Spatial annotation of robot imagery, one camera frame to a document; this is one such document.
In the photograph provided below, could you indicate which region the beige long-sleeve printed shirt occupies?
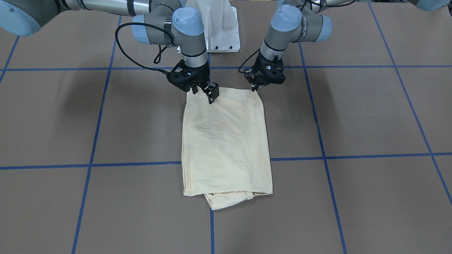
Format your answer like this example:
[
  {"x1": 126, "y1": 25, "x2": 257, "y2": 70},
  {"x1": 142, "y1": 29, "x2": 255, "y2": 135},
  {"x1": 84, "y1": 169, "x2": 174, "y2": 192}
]
[{"x1": 182, "y1": 88, "x2": 273, "y2": 210}]

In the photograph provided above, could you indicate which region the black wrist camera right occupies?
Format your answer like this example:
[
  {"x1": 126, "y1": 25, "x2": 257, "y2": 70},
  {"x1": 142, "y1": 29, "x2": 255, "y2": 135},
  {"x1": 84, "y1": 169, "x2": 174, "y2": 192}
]
[{"x1": 166, "y1": 60, "x2": 190, "y2": 92}]

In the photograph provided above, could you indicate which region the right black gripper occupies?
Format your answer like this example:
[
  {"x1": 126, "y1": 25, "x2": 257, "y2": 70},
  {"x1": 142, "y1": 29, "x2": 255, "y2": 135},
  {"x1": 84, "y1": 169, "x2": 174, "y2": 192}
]
[{"x1": 182, "y1": 63, "x2": 219, "y2": 104}]

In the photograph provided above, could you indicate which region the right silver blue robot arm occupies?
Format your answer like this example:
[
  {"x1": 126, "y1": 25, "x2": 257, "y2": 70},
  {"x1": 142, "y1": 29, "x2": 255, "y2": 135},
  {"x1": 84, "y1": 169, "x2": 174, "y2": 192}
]
[{"x1": 0, "y1": 0, "x2": 219, "y2": 103}]

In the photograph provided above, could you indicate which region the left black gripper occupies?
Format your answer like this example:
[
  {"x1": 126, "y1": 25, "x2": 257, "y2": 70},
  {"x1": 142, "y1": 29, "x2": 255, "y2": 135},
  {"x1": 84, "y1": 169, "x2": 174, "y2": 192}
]
[{"x1": 251, "y1": 53, "x2": 286, "y2": 92}]

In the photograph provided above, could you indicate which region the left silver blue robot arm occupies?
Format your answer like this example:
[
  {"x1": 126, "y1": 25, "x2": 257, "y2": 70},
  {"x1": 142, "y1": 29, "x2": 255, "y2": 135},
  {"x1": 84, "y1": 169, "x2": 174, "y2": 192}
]
[{"x1": 242, "y1": 0, "x2": 354, "y2": 91}]

